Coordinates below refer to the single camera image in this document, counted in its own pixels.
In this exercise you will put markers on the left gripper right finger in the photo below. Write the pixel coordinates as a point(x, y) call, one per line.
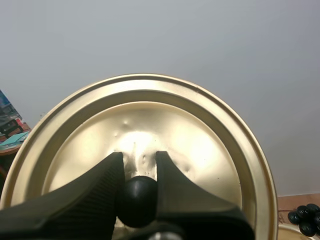
point(185, 200)

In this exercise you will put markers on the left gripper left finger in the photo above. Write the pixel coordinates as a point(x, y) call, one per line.
point(82, 197)

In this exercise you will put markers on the bunch of dark toy grapes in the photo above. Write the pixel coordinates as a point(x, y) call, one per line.
point(305, 219)

